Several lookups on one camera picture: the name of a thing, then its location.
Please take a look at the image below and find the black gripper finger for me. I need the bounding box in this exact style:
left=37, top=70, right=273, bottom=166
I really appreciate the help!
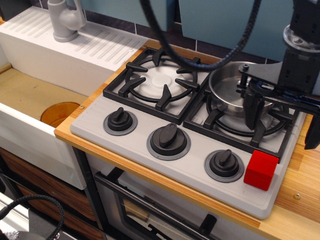
left=243, top=87, right=265, bottom=130
left=304, top=114, right=320, bottom=150

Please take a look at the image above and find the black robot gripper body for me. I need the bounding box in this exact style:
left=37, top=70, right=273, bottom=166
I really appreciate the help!
left=239, top=49, right=320, bottom=115

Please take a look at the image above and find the stainless steel pan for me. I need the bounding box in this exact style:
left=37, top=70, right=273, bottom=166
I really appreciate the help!
left=208, top=61, right=276, bottom=118

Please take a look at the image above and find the red wooden cube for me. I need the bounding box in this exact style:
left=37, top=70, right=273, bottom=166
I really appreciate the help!
left=243, top=150, right=279, bottom=191

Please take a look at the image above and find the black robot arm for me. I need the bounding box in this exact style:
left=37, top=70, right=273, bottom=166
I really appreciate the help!
left=237, top=0, right=320, bottom=150

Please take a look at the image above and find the black right stove knob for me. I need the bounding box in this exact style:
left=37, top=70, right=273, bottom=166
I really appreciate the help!
left=204, top=149, right=245, bottom=183

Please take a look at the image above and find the black stove knob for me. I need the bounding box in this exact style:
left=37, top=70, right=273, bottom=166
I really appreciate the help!
left=102, top=107, right=138, bottom=136
left=204, top=149, right=245, bottom=183
left=146, top=123, right=191, bottom=161

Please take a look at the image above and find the grey toy stove top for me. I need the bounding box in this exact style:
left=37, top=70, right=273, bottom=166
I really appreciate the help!
left=69, top=46, right=311, bottom=220

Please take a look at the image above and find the black middle stove knob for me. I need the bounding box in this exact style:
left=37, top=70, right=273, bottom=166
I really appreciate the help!
left=146, top=123, right=191, bottom=161

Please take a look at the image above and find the black left stove knob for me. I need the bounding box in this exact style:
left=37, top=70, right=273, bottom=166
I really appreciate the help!
left=102, top=107, right=138, bottom=136

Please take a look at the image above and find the black right burner grate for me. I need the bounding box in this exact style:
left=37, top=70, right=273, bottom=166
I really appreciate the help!
left=183, top=88, right=305, bottom=160

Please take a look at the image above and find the black burner grate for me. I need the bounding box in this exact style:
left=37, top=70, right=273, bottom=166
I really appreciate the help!
left=183, top=88, right=305, bottom=160
left=103, top=47, right=209, bottom=125

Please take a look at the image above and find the teal cabinet right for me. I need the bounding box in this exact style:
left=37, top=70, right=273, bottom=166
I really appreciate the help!
left=179, top=0, right=294, bottom=61

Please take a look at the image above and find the teal cabinet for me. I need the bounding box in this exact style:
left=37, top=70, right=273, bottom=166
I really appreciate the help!
left=179, top=0, right=294, bottom=61
left=81, top=0, right=176, bottom=31

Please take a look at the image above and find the black left burner grate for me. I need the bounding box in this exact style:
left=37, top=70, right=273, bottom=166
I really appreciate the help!
left=103, top=47, right=209, bottom=125

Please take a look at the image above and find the teal cabinet left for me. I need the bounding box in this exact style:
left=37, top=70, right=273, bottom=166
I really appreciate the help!
left=81, top=0, right=176, bottom=31

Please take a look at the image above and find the white oven door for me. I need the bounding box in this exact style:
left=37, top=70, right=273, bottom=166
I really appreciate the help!
left=87, top=154, right=264, bottom=240

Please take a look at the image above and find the orange plastic plate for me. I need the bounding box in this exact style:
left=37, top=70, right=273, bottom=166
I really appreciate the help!
left=40, top=101, right=80, bottom=128

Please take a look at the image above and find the grey toy faucet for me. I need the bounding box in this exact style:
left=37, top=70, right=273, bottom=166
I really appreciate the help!
left=47, top=0, right=87, bottom=43

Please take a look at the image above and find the white toy sink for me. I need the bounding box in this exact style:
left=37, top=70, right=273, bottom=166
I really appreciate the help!
left=0, top=6, right=147, bottom=190

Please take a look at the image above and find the black oven door handle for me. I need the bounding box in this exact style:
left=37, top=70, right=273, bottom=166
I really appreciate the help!
left=94, top=167, right=217, bottom=240

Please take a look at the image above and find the black braided cable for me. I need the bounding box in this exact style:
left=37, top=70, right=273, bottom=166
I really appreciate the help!
left=0, top=195, right=65, bottom=240
left=139, top=0, right=262, bottom=73

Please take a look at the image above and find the black braided cable lower left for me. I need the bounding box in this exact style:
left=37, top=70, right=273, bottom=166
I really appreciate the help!
left=0, top=195, right=65, bottom=240

